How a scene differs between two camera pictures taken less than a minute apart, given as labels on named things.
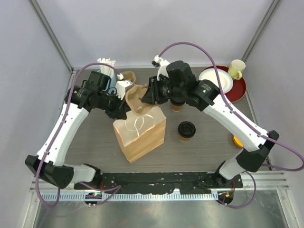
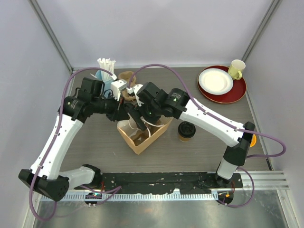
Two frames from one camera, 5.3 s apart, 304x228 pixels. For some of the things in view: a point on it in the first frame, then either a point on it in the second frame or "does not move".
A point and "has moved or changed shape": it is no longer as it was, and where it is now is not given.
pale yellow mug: [235, 69] does not move
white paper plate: [226, 81] does not move
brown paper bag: [139, 135] has moved or changed shape
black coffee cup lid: [186, 129] does not move
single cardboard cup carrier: [133, 96] has moved or changed shape
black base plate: [159, 183] does not move
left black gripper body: [112, 104] does not move
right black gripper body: [164, 90] to [150, 112]
